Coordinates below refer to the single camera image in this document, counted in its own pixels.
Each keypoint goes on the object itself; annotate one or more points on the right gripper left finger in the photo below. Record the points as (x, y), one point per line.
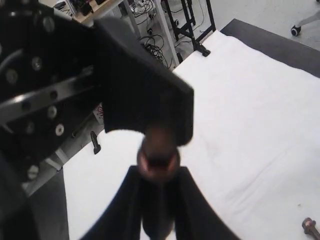
(122, 212)

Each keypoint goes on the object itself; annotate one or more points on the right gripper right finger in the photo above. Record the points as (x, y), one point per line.
(195, 215)

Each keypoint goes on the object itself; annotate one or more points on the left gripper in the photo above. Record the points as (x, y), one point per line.
(37, 75)

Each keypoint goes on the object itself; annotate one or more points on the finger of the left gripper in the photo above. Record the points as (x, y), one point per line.
(140, 95)

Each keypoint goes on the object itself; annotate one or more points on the black bolt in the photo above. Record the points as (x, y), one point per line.
(95, 143)

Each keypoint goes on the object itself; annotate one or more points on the white desk leg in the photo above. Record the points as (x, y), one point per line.
(168, 32)

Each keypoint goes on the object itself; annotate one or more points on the wooden desk top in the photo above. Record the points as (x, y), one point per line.
(100, 8)

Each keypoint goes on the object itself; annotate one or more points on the copper sleeve with bolt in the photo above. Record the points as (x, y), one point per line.
(310, 226)

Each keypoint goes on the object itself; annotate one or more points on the black chair caster wheel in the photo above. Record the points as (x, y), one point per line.
(296, 30)

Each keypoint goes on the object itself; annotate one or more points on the black metal frame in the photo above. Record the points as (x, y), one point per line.
(186, 22)

